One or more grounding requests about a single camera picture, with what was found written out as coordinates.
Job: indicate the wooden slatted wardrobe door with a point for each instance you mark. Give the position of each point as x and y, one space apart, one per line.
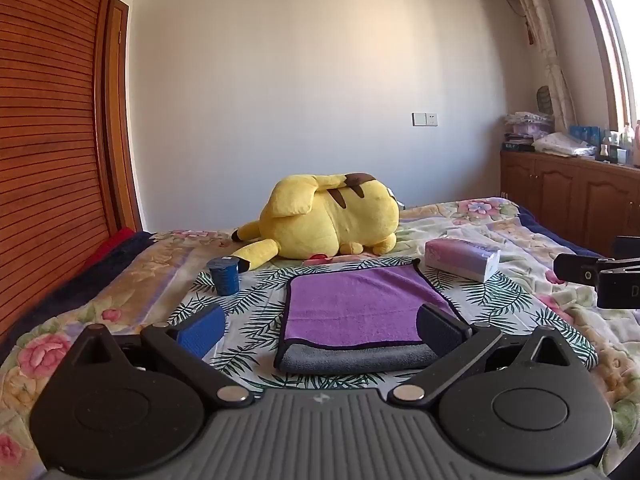
45 135

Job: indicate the pink and white tissue pack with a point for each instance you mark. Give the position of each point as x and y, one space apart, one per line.
462 258

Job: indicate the wooden low cabinet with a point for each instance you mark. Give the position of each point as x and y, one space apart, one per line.
565 185

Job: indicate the yellow plush toy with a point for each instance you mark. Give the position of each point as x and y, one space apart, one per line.
325 220

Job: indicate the purple and grey towel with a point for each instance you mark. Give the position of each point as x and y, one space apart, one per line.
350 305

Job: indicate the blue box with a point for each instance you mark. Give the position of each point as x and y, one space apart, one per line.
585 134

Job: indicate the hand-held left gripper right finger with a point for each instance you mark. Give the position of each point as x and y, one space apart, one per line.
440 332

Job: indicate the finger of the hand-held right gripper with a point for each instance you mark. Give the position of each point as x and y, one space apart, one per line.
575 267

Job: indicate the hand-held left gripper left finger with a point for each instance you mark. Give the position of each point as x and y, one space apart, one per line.
201 332

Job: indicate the blue ribbed cup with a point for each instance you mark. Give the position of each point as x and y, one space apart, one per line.
224 276

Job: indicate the dark blue blanket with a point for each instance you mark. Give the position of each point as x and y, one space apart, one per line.
75 285

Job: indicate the white wall switch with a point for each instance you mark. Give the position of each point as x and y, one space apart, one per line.
425 119

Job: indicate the white plastic bag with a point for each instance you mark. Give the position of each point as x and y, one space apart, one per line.
562 142

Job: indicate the wooden framed window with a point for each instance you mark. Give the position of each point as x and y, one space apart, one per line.
617 35

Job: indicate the group of small bottles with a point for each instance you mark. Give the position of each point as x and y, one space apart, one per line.
622 145

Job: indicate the red cloth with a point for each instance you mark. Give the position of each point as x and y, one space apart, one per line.
107 247

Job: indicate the patterned beige curtain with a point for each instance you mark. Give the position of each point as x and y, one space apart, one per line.
542 35

